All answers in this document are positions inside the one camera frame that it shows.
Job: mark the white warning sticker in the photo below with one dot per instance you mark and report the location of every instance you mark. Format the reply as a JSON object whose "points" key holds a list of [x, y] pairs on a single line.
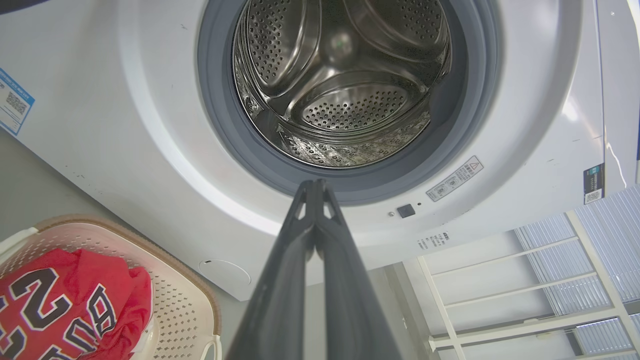
{"points": [[455, 178]]}

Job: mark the round filter access cover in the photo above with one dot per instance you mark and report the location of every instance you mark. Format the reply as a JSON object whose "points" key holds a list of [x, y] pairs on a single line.
{"points": [[225, 274]]}

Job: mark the cream perforated laundry basket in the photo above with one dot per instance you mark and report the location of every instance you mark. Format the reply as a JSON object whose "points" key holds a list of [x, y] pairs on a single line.
{"points": [[180, 310]]}

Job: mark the red number 23 jersey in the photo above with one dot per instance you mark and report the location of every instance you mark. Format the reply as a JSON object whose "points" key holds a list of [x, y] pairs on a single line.
{"points": [[75, 300]]}

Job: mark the white front-load washing machine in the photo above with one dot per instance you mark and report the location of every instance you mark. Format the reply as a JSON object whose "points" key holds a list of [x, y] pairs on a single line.
{"points": [[125, 125]]}

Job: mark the black QR code sticker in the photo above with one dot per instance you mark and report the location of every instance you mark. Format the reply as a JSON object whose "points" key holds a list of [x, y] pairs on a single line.
{"points": [[594, 182]]}

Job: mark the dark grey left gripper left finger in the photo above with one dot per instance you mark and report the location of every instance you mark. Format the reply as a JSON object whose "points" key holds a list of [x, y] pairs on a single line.
{"points": [[280, 300]]}

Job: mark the blue bordered label sticker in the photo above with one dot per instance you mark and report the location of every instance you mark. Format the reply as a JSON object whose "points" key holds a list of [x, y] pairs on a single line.
{"points": [[15, 102]]}

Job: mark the stainless steel washing machine drum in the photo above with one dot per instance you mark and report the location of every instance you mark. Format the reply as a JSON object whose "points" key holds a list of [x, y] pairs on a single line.
{"points": [[350, 105]]}

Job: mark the dark square door latch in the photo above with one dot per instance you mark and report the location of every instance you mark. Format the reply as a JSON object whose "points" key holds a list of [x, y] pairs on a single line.
{"points": [[406, 210]]}

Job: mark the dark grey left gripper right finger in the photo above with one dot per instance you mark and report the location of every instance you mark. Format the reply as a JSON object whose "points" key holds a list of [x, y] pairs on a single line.
{"points": [[350, 300]]}

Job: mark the grey rubber door gasket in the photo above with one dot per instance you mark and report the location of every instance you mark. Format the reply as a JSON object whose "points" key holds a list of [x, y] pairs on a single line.
{"points": [[220, 115]]}

